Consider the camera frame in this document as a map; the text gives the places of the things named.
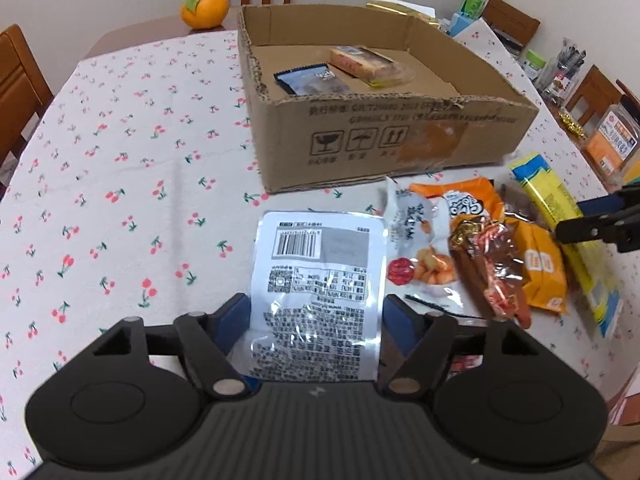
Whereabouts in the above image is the dark speckled snack packet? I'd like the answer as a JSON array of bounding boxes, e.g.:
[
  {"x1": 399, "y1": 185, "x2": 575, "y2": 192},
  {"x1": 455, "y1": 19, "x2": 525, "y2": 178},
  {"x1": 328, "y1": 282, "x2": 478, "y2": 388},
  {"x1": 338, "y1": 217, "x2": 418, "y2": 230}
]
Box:
[{"x1": 273, "y1": 63, "x2": 351, "y2": 97}]

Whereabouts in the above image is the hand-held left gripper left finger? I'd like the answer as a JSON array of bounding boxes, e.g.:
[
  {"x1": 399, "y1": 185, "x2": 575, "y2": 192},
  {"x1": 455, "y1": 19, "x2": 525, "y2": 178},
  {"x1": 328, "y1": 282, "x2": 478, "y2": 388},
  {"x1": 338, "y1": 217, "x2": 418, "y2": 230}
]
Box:
[{"x1": 92, "y1": 294, "x2": 261, "y2": 401}]

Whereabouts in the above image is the gold ornament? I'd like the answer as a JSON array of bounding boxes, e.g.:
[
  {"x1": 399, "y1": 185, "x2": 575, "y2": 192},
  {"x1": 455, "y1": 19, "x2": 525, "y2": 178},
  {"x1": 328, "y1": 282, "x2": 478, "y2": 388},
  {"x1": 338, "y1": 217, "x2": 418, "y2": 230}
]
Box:
[{"x1": 557, "y1": 112, "x2": 588, "y2": 137}]

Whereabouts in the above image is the clear wrapped biscuit pack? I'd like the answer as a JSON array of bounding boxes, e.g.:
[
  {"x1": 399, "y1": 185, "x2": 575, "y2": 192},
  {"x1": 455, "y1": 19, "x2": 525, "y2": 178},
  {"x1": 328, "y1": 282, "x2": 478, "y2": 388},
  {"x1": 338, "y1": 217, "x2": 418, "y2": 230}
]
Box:
[{"x1": 329, "y1": 46, "x2": 417, "y2": 88}]

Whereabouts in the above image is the white packet with orange pieces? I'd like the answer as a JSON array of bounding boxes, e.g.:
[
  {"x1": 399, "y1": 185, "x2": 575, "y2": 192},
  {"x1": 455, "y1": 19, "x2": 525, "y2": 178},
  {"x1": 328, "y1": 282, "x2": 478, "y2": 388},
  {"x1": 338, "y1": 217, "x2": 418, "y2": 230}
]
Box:
[{"x1": 385, "y1": 176, "x2": 468, "y2": 318}]

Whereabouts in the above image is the orange fruit with leaf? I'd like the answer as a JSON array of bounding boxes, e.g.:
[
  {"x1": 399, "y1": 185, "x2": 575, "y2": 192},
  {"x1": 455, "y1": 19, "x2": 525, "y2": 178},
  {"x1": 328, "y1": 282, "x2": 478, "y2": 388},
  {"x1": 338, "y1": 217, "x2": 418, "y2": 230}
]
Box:
[{"x1": 180, "y1": 0, "x2": 230, "y2": 30}]

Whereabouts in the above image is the light blue box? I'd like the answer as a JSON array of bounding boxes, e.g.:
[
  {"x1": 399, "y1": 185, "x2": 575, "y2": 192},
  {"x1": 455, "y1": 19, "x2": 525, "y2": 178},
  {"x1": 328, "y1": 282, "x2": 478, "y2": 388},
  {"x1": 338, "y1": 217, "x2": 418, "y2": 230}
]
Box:
[{"x1": 449, "y1": 10, "x2": 476, "y2": 38}]

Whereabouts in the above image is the white blue snack packet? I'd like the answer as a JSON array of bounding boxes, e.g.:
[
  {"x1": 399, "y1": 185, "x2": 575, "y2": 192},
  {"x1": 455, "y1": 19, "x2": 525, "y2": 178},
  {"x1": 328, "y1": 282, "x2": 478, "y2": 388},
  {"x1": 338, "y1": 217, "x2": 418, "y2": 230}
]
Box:
[{"x1": 227, "y1": 211, "x2": 388, "y2": 383}]

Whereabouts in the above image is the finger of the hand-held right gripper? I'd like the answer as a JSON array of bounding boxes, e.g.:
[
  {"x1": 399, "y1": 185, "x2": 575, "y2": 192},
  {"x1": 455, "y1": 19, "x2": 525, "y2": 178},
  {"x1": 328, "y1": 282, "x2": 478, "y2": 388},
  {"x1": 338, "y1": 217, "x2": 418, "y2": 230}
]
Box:
[
  {"x1": 577, "y1": 187, "x2": 640, "y2": 218},
  {"x1": 555, "y1": 210, "x2": 640, "y2": 253}
]

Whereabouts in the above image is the long yellow snack packet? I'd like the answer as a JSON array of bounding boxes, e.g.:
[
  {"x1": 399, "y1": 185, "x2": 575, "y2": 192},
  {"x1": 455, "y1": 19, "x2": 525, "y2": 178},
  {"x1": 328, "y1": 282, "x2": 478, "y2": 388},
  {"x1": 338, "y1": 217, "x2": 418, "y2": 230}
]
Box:
[{"x1": 509, "y1": 152, "x2": 623, "y2": 338}]

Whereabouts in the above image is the green lid bottle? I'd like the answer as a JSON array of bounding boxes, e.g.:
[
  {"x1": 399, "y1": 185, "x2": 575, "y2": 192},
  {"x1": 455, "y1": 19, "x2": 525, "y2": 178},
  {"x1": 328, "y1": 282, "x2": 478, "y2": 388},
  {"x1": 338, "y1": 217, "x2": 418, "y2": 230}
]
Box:
[{"x1": 522, "y1": 50, "x2": 548, "y2": 81}]

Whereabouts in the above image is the cherry print tablecloth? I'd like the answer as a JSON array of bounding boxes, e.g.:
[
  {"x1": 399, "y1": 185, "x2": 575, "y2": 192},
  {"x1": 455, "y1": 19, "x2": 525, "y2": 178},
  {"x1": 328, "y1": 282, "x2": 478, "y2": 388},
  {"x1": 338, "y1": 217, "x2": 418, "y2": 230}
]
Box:
[{"x1": 0, "y1": 12, "x2": 626, "y2": 466}]

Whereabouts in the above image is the small orange snack packet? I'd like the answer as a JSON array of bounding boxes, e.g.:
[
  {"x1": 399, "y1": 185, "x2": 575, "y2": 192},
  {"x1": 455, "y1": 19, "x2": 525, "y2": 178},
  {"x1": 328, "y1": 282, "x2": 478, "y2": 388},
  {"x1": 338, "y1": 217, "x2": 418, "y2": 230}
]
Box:
[{"x1": 505, "y1": 212, "x2": 571, "y2": 316}]

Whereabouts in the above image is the clear pen holder jar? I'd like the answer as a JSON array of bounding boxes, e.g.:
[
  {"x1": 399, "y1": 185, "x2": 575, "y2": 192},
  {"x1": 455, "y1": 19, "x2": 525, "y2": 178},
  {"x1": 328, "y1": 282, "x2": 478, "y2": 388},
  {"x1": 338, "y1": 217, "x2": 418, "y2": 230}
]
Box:
[{"x1": 542, "y1": 37, "x2": 587, "y2": 101}]

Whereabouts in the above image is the cardboard box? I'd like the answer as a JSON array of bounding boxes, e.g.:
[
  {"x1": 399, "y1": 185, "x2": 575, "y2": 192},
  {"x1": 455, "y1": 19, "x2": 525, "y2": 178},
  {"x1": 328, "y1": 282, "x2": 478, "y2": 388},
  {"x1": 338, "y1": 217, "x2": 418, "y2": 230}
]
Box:
[{"x1": 236, "y1": 4, "x2": 541, "y2": 195}]

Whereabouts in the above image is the plastic jar with orange label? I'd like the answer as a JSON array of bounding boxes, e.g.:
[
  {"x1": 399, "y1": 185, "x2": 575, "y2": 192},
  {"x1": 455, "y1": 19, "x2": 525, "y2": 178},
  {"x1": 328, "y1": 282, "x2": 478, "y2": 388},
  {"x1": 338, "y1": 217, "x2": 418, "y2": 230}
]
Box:
[{"x1": 582, "y1": 102, "x2": 640, "y2": 178}]

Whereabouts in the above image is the red sausage snack packet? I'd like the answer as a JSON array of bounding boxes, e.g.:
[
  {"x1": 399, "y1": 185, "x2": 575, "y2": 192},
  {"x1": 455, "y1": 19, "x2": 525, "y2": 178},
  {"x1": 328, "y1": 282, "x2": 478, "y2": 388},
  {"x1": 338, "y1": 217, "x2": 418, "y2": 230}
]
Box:
[{"x1": 448, "y1": 215, "x2": 533, "y2": 331}]

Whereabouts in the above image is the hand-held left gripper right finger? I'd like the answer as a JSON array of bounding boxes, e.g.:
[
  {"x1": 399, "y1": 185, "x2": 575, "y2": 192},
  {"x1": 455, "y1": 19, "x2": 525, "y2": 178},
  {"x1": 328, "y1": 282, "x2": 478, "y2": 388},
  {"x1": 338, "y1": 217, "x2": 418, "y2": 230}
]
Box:
[{"x1": 376, "y1": 294, "x2": 543, "y2": 396}]

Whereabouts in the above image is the brown snack packet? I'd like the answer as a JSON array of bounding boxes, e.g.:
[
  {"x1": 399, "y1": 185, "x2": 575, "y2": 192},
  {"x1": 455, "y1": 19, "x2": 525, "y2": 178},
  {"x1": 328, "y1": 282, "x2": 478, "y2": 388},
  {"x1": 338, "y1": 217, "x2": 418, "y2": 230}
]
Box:
[{"x1": 499, "y1": 183, "x2": 551, "y2": 231}]

